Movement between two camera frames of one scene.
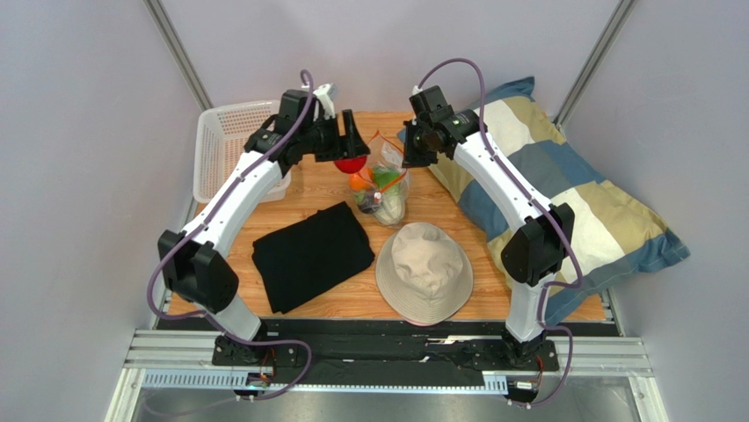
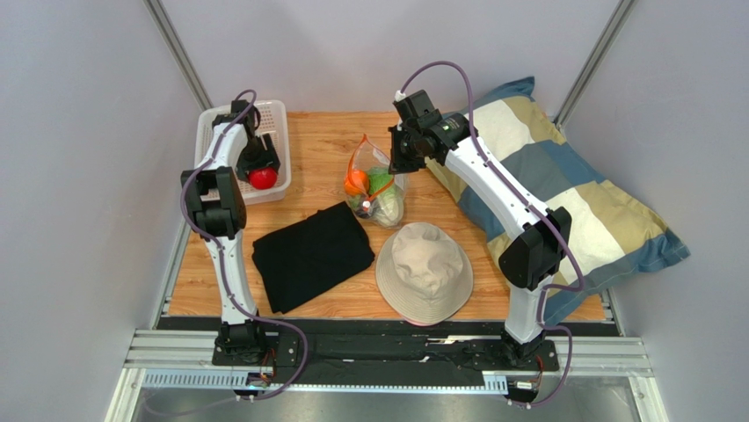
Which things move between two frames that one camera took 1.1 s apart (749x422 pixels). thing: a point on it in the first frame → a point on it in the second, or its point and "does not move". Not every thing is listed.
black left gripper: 348,145 → 269,157
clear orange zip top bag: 382,189 does not move
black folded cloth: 298,260 does not move
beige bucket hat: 423,274 does not move
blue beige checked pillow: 614,235 does not move
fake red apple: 351,164 → 263,178
